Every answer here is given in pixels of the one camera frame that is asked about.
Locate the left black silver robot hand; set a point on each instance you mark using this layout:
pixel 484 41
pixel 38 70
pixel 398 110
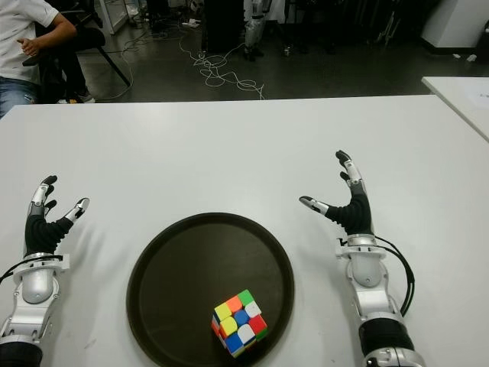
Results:
pixel 42 235

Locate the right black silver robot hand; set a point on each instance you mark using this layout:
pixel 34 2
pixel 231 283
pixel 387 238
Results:
pixel 357 218

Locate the multicoloured Rubik's cube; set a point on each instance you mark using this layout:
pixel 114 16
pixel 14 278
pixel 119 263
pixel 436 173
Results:
pixel 238 321

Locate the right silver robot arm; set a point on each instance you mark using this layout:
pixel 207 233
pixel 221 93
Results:
pixel 366 271

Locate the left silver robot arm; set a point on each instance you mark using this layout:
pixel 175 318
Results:
pixel 36 283

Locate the dark round plate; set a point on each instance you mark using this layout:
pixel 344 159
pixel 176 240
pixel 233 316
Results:
pixel 183 275

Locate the white sneaker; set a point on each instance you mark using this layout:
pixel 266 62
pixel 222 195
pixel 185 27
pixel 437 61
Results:
pixel 87 98

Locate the white side table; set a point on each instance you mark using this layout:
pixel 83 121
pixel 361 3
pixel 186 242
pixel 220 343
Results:
pixel 466 95

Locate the folded silver stand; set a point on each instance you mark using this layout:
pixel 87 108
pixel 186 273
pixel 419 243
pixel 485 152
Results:
pixel 387 28

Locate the small white floor object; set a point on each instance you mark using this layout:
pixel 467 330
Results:
pixel 471 57

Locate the seated person in white shirt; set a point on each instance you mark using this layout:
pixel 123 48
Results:
pixel 15 34

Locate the black chair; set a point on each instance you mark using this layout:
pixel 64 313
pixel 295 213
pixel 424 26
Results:
pixel 91 38

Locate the silver humanoid robot legs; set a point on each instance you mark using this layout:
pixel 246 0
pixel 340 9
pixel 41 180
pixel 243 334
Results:
pixel 254 30

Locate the white cabinet with black base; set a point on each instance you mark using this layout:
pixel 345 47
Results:
pixel 454 23

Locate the white framed panel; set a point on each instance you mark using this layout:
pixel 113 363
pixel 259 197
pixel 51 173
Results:
pixel 114 17

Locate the black floor cabinet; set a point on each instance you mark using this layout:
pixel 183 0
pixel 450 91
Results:
pixel 223 26

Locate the white power strip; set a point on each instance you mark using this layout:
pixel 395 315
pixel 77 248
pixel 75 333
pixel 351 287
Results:
pixel 191 22

